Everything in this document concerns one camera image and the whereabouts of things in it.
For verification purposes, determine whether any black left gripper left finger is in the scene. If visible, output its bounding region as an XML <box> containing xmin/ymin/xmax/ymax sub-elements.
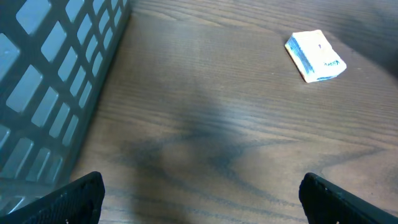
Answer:
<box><xmin>1</xmin><ymin>171</ymin><xmax>105</xmax><ymax>224</ymax></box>

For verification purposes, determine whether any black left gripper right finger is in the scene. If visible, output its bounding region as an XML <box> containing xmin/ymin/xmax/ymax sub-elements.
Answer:
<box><xmin>298</xmin><ymin>172</ymin><xmax>397</xmax><ymax>224</ymax></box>

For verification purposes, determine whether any grey plastic shopping basket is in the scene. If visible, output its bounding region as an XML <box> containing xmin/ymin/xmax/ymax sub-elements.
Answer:
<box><xmin>1</xmin><ymin>0</ymin><xmax>131</xmax><ymax>215</ymax></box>

